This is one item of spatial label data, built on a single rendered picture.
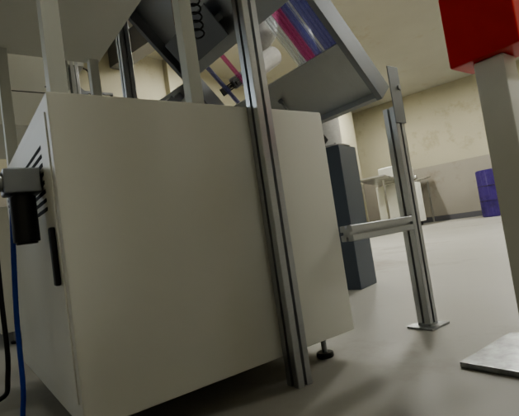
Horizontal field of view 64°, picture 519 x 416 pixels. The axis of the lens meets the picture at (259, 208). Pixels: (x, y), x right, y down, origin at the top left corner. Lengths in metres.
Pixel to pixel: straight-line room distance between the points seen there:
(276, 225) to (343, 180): 1.18
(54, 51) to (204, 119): 0.30
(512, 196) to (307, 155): 0.45
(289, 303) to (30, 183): 0.55
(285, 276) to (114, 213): 0.37
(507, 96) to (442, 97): 9.79
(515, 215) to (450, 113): 9.72
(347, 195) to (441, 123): 8.72
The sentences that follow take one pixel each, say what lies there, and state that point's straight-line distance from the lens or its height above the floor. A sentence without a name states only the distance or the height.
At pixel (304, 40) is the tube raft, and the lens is 1.41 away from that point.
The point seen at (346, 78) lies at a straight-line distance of 1.40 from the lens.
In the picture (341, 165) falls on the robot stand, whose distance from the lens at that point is 2.05.
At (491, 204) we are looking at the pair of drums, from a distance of 9.00.
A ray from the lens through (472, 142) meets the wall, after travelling 10.48.
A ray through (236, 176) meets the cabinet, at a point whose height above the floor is 0.46.
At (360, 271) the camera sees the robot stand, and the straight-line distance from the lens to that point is 2.07.
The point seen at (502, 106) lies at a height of 0.52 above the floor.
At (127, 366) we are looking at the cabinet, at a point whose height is 0.14.
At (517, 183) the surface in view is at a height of 0.36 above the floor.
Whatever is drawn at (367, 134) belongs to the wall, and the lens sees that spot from 11.30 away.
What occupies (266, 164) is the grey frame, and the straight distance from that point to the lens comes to 0.91.
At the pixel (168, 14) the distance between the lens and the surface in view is 1.67.
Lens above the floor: 0.33
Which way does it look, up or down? 3 degrees up
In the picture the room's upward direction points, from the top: 8 degrees counter-clockwise
